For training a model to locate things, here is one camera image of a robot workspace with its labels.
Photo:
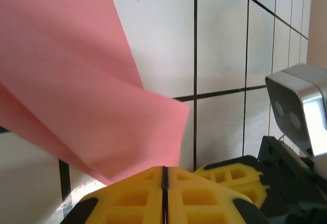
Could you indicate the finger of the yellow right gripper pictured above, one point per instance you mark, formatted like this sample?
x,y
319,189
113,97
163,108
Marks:
x,y
230,173
256,193

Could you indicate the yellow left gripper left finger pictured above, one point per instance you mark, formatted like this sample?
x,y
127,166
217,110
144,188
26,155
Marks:
x,y
122,203

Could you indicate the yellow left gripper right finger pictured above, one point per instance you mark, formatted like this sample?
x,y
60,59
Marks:
x,y
204,203

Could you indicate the pink cloth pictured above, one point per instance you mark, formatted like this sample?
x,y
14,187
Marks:
x,y
76,93

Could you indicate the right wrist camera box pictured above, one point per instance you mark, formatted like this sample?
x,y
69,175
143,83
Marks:
x,y
293,101

